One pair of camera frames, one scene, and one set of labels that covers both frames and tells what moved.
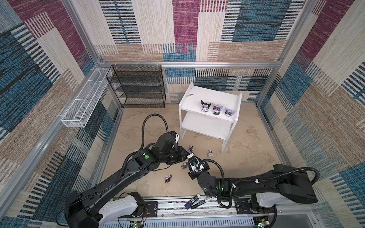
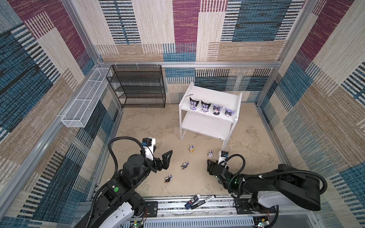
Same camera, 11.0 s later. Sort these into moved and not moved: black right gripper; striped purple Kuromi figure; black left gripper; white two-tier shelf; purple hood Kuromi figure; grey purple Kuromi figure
Moved: black left gripper; black right gripper
Not moved: white two-tier shelf; striped purple Kuromi figure; grey purple Kuromi figure; purple hood Kuromi figure
